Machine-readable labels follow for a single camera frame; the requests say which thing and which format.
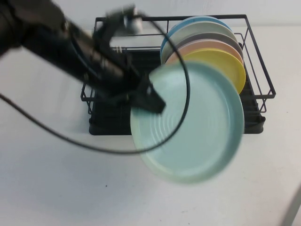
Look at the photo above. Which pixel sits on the pale green plate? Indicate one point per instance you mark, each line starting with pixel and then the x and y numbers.
pixel 211 28

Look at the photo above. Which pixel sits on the blue plate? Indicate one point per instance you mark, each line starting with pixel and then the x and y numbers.
pixel 200 19

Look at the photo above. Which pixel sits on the mint green ridged plate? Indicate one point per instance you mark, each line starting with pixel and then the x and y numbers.
pixel 202 131

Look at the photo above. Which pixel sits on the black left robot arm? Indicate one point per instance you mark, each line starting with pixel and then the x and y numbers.
pixel 47 40

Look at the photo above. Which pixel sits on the grey plate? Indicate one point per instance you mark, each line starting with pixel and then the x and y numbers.
pixel 211 37

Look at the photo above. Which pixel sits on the yellow plate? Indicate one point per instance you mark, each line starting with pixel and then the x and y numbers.
pixel 223 64

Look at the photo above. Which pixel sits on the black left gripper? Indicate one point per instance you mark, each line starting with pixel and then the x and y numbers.
pixel 122 87

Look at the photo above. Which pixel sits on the pink plate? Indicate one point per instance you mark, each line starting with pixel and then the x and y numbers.
pixel 211 46

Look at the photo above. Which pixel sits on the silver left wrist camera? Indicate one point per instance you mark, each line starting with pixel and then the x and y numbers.
pixel 134 22

